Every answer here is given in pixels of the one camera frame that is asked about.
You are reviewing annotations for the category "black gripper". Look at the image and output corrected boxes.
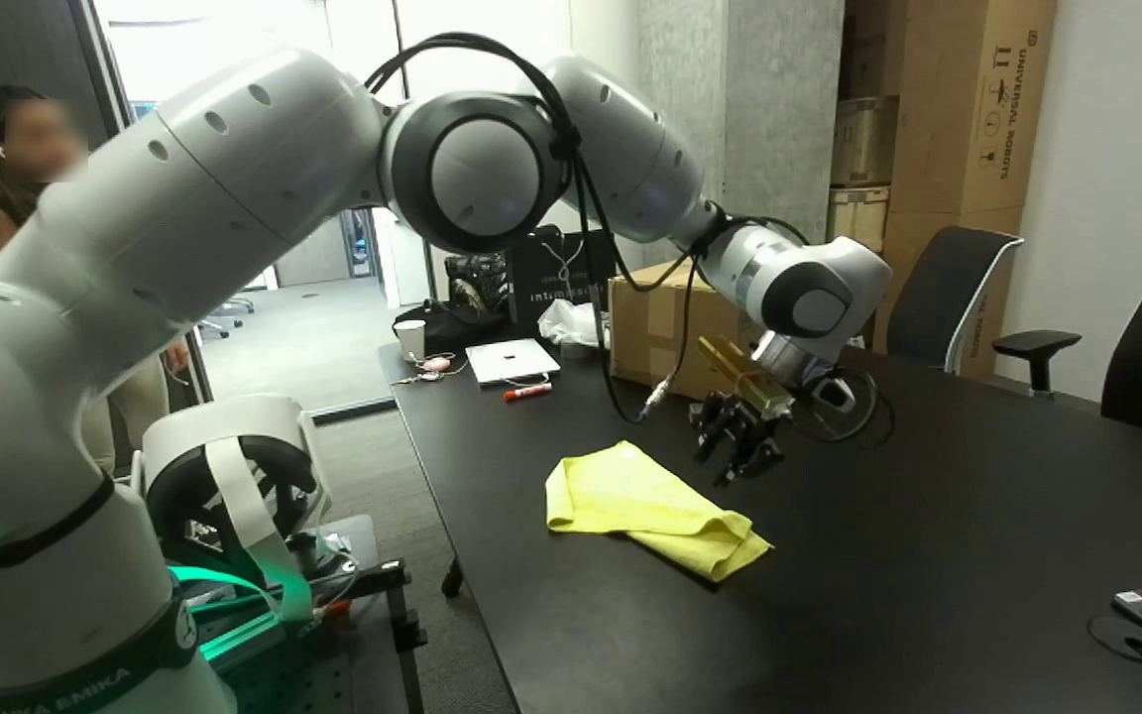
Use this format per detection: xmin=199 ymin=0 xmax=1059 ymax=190
xmin=688 ymin=386 xmax=799 ymax=487

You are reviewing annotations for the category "yellow cloth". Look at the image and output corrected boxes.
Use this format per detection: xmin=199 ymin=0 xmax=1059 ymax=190
xmin=544 ymin=437 xmax=777 ymax=588

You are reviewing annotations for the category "white crumpled bag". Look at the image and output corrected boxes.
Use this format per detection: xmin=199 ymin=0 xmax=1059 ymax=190
xmin=534 ymin=294 xmax=614 ymax=355

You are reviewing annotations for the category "white paper sheet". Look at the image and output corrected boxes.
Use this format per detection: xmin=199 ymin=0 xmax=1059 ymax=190
xmin=466 ymin=338 xmax=563 ymax=388

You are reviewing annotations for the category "black electronics equipment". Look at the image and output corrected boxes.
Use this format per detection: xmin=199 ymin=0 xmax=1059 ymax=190
xmin=446 ymin=226 xmax=624 ymax=351

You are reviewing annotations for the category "small brown cardboard box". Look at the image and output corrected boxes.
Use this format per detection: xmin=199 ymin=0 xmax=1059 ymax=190
xmin=829 ymin=91 xmax=899 ymax=190

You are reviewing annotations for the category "white cup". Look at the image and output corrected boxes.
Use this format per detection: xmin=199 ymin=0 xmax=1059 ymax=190
xmin=393 ymin=317 xmax=433 ymax=368

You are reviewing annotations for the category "tall brown cardboard box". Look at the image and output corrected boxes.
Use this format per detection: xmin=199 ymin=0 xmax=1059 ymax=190
xmin=845 ymin=0 xmax=1062 ymax=355

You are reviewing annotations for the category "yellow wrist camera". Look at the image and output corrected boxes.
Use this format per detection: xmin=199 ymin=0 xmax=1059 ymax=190
xmin=693 ymin=334 xmax=799 ymax=416

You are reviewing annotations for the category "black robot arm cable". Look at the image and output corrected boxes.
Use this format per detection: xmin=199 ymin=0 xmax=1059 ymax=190
xmin=360 ymin=27 xmax=887 ymax=448

